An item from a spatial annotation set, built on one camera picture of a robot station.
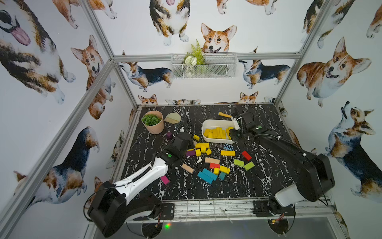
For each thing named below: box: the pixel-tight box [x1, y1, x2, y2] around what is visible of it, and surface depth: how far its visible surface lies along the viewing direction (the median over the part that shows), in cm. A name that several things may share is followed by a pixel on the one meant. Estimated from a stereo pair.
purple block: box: [186, 149, 196, 157], surface depth 95 cm
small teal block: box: [218, 171, 226, 181], surface depth 87 cm
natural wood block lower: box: [181, 163, 195, 174], surface depth 89 cm
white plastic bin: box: [201, 119, 236, 144], surface depth 102 cm
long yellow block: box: [220, 150, 236, 157], surface depth 97 cm
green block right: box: [243, 161, 256, 171], surface depth 90 cm
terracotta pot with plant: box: [140, 110, 165, 135], surface depth 100 cm
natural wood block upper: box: [204, 157, 221, 165], surface depth 92 cm
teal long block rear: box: [201, 167, 218, 181], surface depth 87 cm
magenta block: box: [160, 175, 170, 185], surface depth 85 cm
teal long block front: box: [197, 170, 214, 185], surface depth 85 cm
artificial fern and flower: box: [184, 38, 206, 78], surface depth 84 cm
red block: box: [241, 150, 253, 161], surface depth 94 cm
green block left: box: [233, 158, 245, 167], surface depth 91 cm
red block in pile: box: [209, 162, 221, 169], surface depth 90 cm
